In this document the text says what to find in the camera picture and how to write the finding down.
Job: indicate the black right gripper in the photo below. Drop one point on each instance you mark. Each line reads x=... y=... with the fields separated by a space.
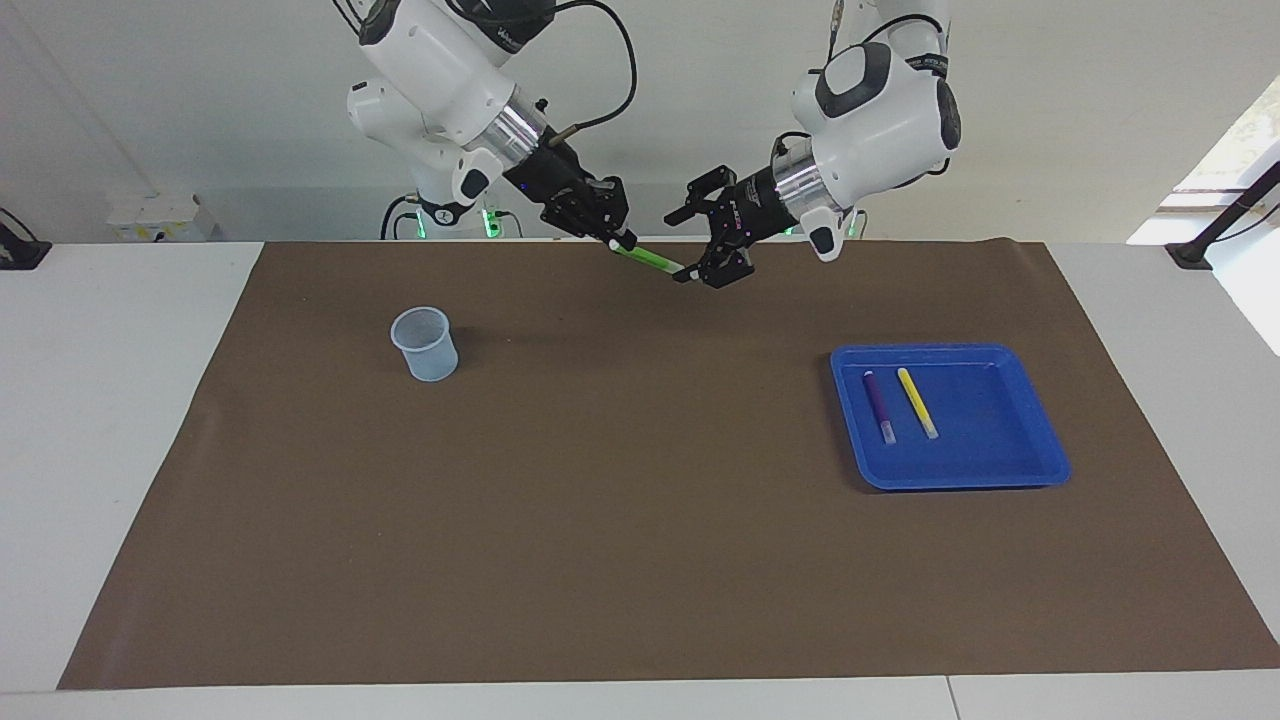
x=560 y=175

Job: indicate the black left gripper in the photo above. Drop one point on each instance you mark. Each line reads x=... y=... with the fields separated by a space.
x=765 y=205

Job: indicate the green marker pen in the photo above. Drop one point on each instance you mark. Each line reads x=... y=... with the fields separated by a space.
x=650 y=260

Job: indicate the purple marker pen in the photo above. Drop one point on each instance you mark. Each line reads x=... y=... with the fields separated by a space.
x=878 y=405

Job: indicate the yellow marker pen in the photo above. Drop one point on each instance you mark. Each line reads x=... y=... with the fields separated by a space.
x=917 y=402

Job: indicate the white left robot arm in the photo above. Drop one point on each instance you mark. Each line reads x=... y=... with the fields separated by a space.
x=880 y=120

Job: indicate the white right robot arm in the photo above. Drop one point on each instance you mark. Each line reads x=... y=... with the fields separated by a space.
x=440 y=70

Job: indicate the translucent plastic cup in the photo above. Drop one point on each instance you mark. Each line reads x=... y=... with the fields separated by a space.
x=428 y=355

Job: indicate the brown table mat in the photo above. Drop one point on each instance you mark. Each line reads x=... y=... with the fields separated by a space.
x=600 y=500

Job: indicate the blue plastic tray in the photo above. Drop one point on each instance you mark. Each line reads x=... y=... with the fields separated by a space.
x=980 y=440

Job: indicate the white power strip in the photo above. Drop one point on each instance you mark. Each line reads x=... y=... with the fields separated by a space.
x=155 y=218

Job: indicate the black clamp with rod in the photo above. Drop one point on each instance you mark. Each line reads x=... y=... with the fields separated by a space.
x=1225 y=215

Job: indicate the bright window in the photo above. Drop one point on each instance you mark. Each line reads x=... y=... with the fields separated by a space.
x=1250 y=140

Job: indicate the black table clamp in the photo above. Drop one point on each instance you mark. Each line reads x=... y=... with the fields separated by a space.
x=20 y=250

